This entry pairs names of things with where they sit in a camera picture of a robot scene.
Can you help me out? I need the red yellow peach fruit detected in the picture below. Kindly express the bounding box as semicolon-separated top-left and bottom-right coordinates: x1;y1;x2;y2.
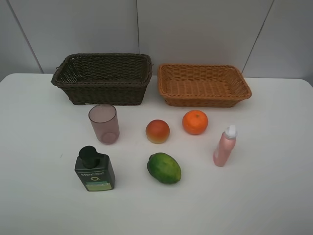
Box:
146;119;170;144

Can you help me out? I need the orange tangerine fruit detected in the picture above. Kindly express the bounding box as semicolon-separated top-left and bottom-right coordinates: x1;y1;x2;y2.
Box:
182;110;209;135

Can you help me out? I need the translucent pink plastic cup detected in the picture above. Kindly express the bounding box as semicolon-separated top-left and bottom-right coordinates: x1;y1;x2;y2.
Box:
88;104;120;144

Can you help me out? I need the pink spray bottle white cap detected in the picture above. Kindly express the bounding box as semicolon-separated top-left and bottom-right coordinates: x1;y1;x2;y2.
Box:
213;125;238;167

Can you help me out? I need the dark green shampoo bottle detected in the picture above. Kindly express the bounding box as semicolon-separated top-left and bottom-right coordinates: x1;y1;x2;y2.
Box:
74;146;115;191

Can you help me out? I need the light orange wicker basket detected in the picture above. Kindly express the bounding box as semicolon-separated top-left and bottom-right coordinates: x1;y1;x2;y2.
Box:
157;63;252;108

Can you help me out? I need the dark brown wicker basket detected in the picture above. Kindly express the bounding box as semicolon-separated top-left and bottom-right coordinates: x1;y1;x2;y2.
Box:
51;53;153;106

